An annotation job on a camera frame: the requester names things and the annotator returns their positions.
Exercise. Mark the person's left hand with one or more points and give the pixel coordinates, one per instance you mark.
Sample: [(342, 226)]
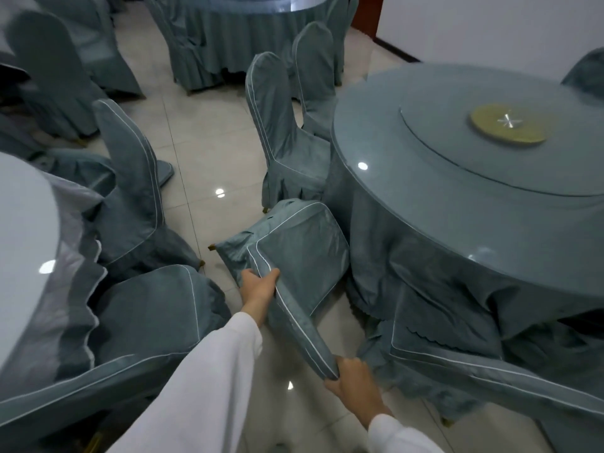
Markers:
[(257, 290)]

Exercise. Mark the person's right hand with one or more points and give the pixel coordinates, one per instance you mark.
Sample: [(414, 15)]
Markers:
[(358, 386)]

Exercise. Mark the person's right forearm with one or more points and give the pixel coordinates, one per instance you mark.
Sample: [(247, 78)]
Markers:
[(401, 438)]

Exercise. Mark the person's left forearm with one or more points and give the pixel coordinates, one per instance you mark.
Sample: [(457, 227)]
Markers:
[(203, 396)]

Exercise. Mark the teal tablecloth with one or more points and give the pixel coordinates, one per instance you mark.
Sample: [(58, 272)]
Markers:
[(401, 259)]

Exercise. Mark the round teal table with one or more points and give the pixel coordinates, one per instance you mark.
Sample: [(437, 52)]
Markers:
[(245, 42), (424, 207)]

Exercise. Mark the round white clothed table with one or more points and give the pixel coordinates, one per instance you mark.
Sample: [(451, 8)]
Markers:
[(23, 231)]

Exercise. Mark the round glass turntable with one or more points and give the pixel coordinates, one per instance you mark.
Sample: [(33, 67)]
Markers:
[(472, 160)]

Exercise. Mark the gold turntable hub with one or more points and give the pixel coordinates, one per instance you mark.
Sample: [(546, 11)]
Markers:
[(509, 122)]

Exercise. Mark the red wooden door frame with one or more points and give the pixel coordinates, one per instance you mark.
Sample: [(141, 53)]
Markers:
[(363, 14)]

